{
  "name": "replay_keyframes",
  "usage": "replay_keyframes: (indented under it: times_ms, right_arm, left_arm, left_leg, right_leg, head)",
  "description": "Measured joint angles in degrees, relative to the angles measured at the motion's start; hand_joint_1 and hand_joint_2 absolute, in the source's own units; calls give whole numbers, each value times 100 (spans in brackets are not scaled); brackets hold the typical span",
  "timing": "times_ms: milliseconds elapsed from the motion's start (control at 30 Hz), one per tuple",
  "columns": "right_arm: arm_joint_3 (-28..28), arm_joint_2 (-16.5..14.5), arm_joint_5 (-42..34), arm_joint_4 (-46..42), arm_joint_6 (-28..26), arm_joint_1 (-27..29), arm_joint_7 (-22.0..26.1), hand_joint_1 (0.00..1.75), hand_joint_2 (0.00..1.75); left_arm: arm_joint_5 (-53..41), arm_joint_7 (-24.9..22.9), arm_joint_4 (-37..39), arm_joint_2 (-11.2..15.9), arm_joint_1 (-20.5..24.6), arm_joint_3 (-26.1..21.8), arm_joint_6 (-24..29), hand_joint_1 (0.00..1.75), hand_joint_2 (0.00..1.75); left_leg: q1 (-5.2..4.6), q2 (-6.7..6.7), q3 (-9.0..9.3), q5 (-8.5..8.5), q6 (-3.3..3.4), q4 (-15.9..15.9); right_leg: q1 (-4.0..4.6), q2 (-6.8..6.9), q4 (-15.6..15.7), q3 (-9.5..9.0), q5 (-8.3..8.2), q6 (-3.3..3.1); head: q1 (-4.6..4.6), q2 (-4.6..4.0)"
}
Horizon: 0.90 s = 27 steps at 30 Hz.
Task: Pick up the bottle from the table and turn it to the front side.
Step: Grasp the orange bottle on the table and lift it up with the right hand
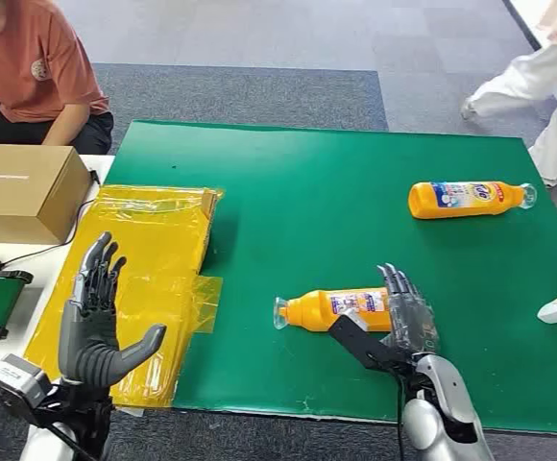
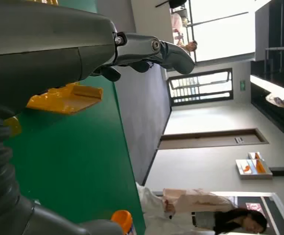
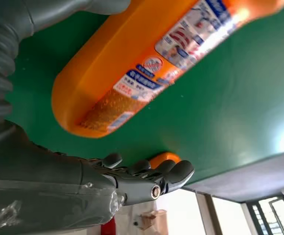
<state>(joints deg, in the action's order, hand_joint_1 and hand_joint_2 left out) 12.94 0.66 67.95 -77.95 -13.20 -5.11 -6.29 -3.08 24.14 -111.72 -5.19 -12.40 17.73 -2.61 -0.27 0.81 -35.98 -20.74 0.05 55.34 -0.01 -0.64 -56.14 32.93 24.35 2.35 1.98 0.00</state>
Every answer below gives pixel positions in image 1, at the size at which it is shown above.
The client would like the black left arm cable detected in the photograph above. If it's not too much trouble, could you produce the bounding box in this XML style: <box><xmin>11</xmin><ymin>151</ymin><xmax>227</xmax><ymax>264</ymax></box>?
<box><xmin>45</xmin><ymin>423</ymin><xmax>98</xmax><ymax>461</ymax></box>

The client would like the green table mat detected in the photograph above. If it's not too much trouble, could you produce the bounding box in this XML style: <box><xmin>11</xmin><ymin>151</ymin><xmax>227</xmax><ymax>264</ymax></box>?
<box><xmin>104</xmin><ymin>120</ymin><xmax>557</xmax><ymax>437</ymax></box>

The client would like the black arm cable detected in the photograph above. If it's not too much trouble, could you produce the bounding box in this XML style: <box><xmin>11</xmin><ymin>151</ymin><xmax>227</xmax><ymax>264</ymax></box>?
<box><xmin>395</xmin><ymin>375</ymin><xmax>407</xmax><ymax>461</ymax></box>
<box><xmin>45</xmin><ymin>423</ymin><xmax>98</xmax><ymax>461</ymax></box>

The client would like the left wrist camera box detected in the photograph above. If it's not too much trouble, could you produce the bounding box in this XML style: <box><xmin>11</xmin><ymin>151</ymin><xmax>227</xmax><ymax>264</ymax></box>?
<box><xmin>0</xmin><ymin>353</ymin><xmax>51</xmax><ymax>423</ymax></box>

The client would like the orange bottle with clear cap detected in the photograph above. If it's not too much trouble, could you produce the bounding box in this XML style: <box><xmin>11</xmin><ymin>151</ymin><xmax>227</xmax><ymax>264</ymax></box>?
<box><xmin>272</xmin><ymin>287</ymin><xmax>395</xmax><ymax>333</ymax></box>
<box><xmin>407</xmin><ymin>181</ymin><xmax>538</xmax><ymax>221</ymax></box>

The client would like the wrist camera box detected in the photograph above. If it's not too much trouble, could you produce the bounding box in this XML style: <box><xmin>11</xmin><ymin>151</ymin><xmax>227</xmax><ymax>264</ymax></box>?
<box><xmin>0</xmin><ymin>353</ymin><xmax>51</xmax><ymax>423</ymax></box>
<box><xmin>328</xmin><ymin>309</ymin><xmax>407</xmax><ymax>376</ymax></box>

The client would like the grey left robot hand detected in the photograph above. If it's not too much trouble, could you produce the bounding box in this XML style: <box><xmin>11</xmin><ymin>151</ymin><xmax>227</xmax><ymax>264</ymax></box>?
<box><xmin>58</xmin><ymin>231</ymin><xmax>167</xmax><ymax>389</ymax></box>

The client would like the brown cardboard box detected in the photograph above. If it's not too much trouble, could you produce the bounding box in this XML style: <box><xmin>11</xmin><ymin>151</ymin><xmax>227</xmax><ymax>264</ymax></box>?
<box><xmin>0</xmin><ymin>144</ymin><xmax>92</xmax><ymax>246</ymax></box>

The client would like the yellow plastic wrapped package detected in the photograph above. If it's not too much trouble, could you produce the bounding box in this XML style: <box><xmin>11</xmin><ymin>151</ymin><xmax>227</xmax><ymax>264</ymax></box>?
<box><xmin>24</xmin><ymin>184</ymin><xmax>224</xmax><ymax>408</ymax></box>

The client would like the white side table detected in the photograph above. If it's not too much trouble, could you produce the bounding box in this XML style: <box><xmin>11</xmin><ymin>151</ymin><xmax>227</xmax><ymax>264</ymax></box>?
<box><xmin>0</xmin><ymin>151</ymin><xmax>116</xmax><ymax>391</ymax></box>

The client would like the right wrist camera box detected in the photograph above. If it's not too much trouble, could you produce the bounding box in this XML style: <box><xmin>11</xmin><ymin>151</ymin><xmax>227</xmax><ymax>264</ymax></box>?
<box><xmin>328</xmin><ymin>309</ymin><xmax>407</xmax><ymax>376</ymax></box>

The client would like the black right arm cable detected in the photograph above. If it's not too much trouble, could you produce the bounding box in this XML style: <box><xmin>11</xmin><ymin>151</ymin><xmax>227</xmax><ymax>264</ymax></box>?
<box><xmin>395</xmin><ymin>375</ymin><xmax>407</xmax><ymax>461</ymax></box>

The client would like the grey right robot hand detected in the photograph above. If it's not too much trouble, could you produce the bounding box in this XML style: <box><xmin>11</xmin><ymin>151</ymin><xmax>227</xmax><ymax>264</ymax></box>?
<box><xmin>377</xmin><ymin>262</ymin><xmax>440</xmax><ymax>357</ymax></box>

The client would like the thin black table cable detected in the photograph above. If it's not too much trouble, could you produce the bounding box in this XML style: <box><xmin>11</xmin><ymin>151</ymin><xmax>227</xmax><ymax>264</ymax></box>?
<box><xmin>0</xmin><ymin>168</ymin><xmax>101</xmax><ymax>272</ymax></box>

